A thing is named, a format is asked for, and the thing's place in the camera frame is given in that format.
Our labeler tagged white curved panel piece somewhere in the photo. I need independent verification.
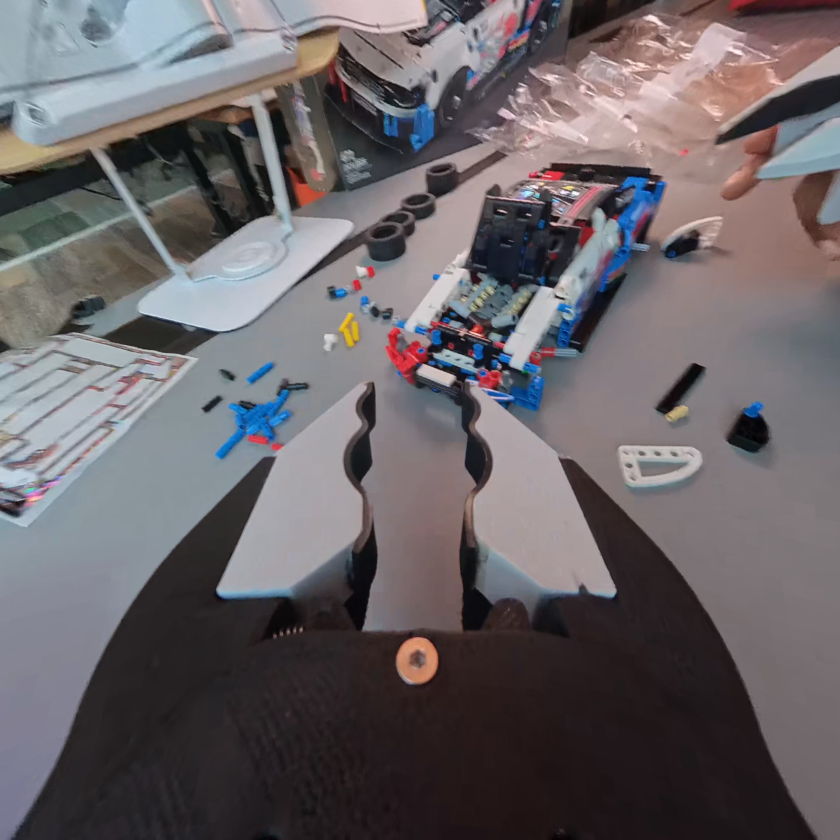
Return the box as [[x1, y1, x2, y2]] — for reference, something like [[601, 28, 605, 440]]
[[659, 215, 725, 259]]

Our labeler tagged toy car set box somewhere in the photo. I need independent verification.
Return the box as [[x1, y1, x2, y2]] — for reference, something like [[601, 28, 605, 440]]
[[276, 0, 573, 193]]

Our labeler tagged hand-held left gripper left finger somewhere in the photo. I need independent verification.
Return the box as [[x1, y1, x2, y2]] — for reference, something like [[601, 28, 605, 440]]
[[215, 381, 379, 631]]

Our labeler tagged white book stand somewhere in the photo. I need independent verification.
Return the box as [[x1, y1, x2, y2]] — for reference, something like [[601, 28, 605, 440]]
[[0, 26, 356, 333]]

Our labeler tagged toy brick race car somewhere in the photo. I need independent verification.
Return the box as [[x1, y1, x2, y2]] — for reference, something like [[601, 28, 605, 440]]
[[385, 162, 668, 412]]

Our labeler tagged sticker sheet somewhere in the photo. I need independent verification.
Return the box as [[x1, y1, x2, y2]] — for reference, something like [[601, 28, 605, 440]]
[[0, 332, 198, 528]]

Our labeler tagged black flat tile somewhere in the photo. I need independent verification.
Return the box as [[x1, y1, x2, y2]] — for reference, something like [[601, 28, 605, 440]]
[[655, 362, 707, 415]]

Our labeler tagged instruction booklet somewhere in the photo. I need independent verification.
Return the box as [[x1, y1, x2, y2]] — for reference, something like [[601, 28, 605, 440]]
[[0, 0, 429, 74]]

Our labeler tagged pile of clear plastic bags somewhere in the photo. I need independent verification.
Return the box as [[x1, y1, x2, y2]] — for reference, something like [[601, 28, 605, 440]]
[[466, 13, 790, 179]]

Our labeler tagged white rectangular frame piece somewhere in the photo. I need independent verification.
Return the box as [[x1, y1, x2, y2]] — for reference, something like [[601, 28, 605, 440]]
[[616, 445, 704, 489]]

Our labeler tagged person's right hand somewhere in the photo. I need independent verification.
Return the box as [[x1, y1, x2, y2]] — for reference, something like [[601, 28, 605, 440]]
[[720, 126, 840, 263]]

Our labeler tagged pile of blue pins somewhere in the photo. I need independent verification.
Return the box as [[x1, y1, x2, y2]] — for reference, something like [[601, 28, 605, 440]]
[[215, 362, 294, 459]]

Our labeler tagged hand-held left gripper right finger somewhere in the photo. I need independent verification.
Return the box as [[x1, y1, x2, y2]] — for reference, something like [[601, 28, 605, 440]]
[[459, 382, 619, 631]]

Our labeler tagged red paper bag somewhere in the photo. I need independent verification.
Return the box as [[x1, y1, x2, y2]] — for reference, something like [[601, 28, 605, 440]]
[[730, 0, 840, 13]]

